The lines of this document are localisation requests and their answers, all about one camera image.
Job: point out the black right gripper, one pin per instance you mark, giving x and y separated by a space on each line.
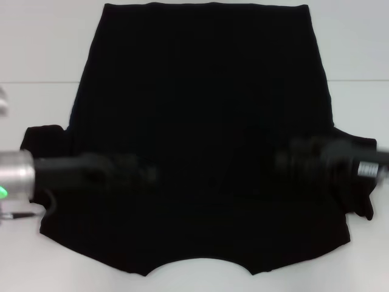
343 164

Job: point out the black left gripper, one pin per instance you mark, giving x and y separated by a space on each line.
70 175

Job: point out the black t-shirt with white print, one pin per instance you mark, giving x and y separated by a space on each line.
197 106

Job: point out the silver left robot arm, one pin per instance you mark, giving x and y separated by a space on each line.
15 176

